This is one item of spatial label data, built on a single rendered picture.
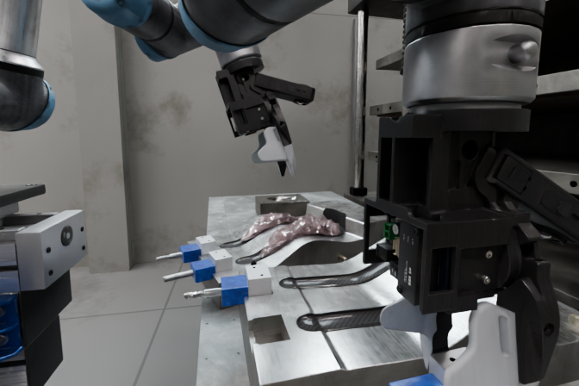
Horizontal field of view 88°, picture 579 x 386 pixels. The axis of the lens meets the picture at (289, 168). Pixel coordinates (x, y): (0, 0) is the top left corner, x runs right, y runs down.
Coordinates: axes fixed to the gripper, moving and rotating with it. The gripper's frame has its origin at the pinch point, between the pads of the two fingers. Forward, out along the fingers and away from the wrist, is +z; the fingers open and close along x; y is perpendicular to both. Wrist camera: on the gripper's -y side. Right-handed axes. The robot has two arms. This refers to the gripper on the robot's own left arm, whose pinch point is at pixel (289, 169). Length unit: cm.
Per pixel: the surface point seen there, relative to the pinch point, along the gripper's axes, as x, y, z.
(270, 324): 12.9, 13.1, 18.0
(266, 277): 7.6, 11.0, 13.9
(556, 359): 24.6, -19.5, 33.7
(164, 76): -219, 17, -91
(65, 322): -161, 120, 55
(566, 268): -3, -64, 50
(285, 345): 19.2, 12.5, 17.7
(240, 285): 6.5, 15.1, 13.8
